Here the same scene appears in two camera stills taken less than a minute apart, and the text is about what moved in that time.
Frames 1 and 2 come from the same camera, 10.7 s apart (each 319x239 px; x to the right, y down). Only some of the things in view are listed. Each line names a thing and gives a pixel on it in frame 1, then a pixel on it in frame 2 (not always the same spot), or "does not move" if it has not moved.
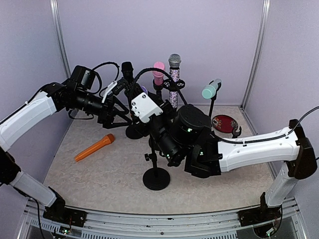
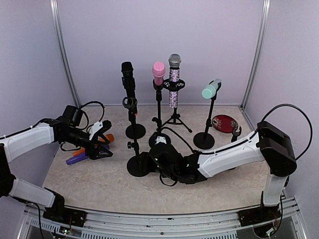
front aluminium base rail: (291, 223) does not move
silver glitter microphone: (174, 61) does not move
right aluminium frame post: (257, 52) does not move
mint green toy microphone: (209, 90) does not move
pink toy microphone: (158, 76) does not move
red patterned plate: (224, 123) does not move
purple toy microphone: (144, 89) -> (82, 156)
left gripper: (106, 118) -> (93, 153)
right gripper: (171, 111) -> (144, 165)
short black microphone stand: (156, 178) -> (139, 165)
